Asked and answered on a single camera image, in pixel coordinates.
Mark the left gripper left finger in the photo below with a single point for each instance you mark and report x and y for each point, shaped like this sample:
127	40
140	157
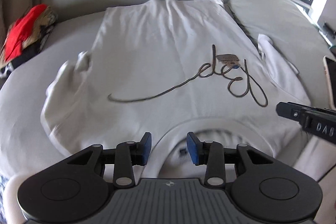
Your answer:
80	185

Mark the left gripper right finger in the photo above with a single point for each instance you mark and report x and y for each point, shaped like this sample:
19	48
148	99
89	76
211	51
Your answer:
259	185

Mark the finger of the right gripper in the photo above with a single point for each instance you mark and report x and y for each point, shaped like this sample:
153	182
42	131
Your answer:
315	121

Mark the white t-shirt with script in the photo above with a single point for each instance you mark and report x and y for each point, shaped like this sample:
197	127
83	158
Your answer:
168	68

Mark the red and patterned clothes pile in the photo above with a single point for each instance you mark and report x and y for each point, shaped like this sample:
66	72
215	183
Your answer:
26	38

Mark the smartphone in beige case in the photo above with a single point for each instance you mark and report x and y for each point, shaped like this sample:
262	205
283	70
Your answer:
330	72

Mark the light grey cushion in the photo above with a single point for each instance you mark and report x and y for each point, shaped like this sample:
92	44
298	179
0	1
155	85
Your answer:
290	30

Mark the grey sofa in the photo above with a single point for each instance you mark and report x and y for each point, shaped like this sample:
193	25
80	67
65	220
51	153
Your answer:
24	145

